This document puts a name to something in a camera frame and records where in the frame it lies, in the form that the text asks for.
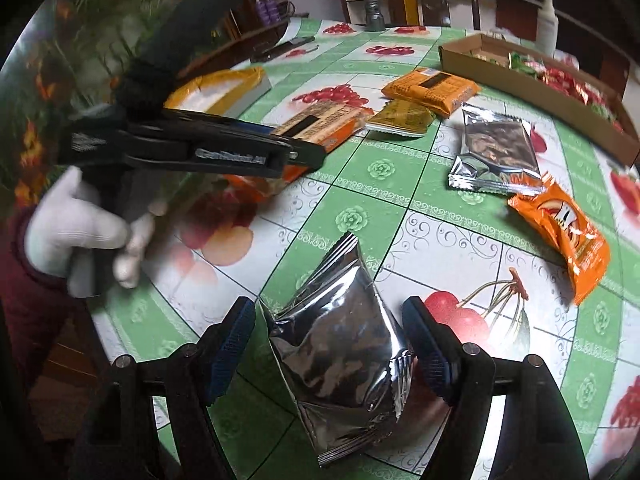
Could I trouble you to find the orange seed snack bag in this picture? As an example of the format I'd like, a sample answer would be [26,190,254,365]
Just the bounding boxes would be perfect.
[506,174,611,306]

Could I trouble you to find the brown cardboard tray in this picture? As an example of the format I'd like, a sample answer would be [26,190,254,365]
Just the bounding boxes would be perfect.
[438,34,639,166]

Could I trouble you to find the green fruit tablecloth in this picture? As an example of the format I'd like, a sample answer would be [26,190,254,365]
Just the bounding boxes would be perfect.
[92,20,639,479]

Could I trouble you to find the grey flashlight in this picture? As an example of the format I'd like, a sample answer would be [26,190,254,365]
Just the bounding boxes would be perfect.
[363,0,385,32]

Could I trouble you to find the orange cracker pack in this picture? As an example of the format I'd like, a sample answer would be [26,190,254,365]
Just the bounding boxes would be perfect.
[382,68,480,118]
[224,102,373,204]

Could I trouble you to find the silver foil snack bag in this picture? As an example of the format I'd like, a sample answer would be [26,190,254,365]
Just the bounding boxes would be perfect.
[264,232,414,467]

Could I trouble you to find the purple bottles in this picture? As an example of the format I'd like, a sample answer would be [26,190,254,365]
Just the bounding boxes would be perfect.
[255,0,281,26]

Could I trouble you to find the black smartphone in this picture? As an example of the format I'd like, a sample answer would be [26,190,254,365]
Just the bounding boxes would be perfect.
[250,36,314,63]

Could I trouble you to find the silver nut snack bag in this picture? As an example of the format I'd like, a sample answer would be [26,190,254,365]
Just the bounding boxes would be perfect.
[448,104,544,196]

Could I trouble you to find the maroon left sleeve forearm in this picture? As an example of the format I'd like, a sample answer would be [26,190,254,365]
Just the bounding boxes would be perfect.
[1,207,82,396]

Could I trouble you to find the yellow tray box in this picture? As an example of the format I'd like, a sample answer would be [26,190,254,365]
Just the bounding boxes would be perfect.
[165,67,271,118]

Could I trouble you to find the left white gloved hand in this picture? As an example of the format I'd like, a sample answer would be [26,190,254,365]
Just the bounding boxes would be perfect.
[24,166,167,299]

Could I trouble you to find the white spray bottle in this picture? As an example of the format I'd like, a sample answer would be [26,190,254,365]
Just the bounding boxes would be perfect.
[535,0,559,56]

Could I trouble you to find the red candies in tray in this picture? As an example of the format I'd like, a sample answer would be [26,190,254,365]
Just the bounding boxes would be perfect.
[509,51,624,132]

